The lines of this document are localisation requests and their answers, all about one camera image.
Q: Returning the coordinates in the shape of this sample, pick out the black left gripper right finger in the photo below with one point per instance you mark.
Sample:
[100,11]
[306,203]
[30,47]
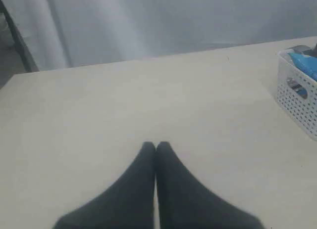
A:
[185,203]

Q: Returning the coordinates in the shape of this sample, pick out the blue snack packet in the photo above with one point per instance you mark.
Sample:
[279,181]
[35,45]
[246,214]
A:
[307,64]

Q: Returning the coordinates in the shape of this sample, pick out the dark metal frame post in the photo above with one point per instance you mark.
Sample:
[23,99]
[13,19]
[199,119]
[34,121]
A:
[19,44]

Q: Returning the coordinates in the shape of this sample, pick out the white perforated plastic basket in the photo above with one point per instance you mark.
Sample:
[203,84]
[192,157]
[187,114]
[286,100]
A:
[297,94]

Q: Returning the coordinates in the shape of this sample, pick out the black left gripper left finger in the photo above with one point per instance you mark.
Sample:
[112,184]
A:
[127,204]

